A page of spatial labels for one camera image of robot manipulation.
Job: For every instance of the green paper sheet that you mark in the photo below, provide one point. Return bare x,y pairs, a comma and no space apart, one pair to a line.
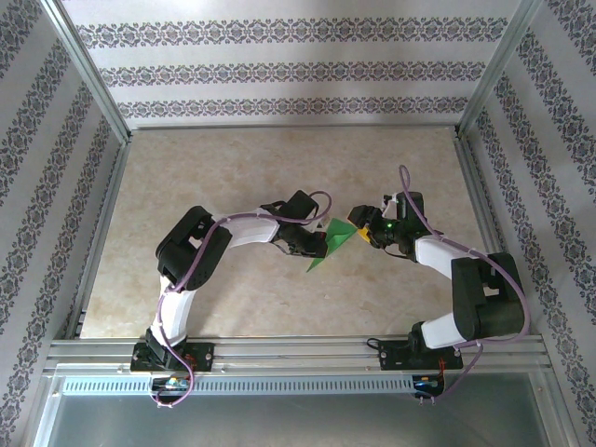
342,230

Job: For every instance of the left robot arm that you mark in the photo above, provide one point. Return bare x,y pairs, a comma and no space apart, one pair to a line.
186,256

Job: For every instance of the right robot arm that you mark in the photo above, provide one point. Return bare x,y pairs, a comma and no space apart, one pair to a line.
489,302

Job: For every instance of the grey metal sheet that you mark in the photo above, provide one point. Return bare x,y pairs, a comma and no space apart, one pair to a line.
298,423

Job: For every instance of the small circuit board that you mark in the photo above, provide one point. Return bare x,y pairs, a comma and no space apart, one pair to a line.
426,384
172,383

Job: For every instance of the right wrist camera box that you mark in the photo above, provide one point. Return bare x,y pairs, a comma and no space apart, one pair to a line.
388,201

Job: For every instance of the aluminium side rail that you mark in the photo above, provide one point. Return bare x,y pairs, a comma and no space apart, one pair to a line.
484,209
106,214

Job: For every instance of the aluminium back rail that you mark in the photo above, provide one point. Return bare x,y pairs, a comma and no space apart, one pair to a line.
293,126

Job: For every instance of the aluminium mounting rail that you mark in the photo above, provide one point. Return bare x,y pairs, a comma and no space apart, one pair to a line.
298,354

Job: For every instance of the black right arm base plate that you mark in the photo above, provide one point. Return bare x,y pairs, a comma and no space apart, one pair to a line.
396,356

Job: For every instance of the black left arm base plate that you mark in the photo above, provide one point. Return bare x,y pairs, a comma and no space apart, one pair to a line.
202,356

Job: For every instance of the aluminium frame post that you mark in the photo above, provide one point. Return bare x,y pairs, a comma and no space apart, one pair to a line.
500,70
88,74

